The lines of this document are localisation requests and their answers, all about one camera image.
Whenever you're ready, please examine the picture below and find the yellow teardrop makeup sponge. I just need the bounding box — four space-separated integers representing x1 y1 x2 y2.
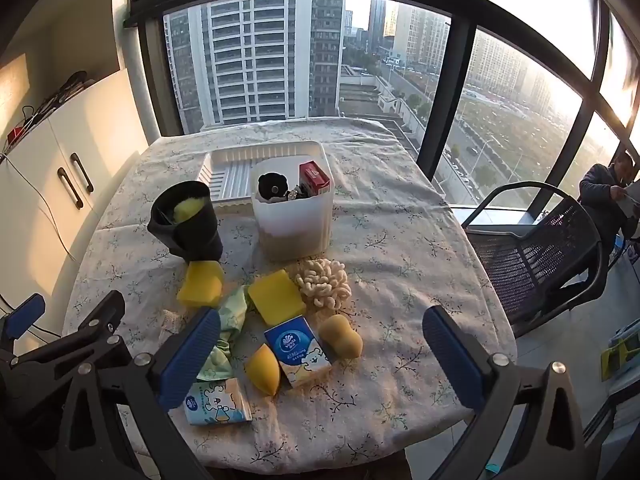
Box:
244 346 282 397

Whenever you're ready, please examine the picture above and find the black window frame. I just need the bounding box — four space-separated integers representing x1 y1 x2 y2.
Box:
122 0 640 211

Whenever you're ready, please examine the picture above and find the white lace roll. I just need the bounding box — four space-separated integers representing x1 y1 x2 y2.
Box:
159 309 190 343

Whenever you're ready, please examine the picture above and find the floral tablecloth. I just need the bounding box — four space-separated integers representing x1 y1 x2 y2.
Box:
62 117 518 473

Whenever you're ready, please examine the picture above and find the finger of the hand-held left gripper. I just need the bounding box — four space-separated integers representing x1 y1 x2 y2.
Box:
0 293 47 356
10 290 127 367

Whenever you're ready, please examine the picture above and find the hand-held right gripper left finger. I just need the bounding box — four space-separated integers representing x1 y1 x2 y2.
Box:
35 307 222 480

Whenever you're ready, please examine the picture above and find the yellow-green puff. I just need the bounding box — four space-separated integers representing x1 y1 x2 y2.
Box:
172 197 207 223

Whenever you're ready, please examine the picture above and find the light green printed cloth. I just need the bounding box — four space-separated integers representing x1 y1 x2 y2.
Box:
196 285 249 382

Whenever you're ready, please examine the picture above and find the red box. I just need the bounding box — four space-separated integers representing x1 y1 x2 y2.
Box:
299 161 331 195

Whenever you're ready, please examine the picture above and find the yellow block sponge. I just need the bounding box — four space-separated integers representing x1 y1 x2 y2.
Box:
247 269 307 324

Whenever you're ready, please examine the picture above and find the black round object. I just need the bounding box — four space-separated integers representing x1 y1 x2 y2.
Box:
257 172 286 201

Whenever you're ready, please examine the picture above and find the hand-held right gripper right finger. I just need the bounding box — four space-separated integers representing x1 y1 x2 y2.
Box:
422 305 606 480

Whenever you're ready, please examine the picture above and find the white cabinet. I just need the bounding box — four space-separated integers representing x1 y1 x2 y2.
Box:
0 67 151 311

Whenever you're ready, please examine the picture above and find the black cabinet handle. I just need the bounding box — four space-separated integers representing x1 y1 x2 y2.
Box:
56 167 85 209
70 152 95 193

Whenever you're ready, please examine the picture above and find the beige chenille sponge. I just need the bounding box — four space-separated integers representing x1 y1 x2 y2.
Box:
291 258 352 315

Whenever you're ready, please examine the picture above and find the tan peanut-shaped makeup sponge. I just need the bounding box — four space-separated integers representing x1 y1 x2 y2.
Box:
318 314 364 360

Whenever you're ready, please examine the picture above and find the black cup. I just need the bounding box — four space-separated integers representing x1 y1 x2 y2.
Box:
147 181 224 263

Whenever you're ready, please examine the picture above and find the black mesh chair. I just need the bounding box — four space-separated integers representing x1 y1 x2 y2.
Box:
461 181 618 338

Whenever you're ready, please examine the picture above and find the green tissue pack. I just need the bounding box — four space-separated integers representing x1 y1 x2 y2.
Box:
182 379 253 427

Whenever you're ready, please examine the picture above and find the yellow and blue object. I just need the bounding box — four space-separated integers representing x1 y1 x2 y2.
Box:
600 320 640 381

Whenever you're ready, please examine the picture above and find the white ribbed plastic tray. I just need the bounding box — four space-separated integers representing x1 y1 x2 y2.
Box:
198 140 335 209

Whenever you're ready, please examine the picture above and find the white plastic bin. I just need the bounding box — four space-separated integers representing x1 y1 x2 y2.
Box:
250 157 335 262

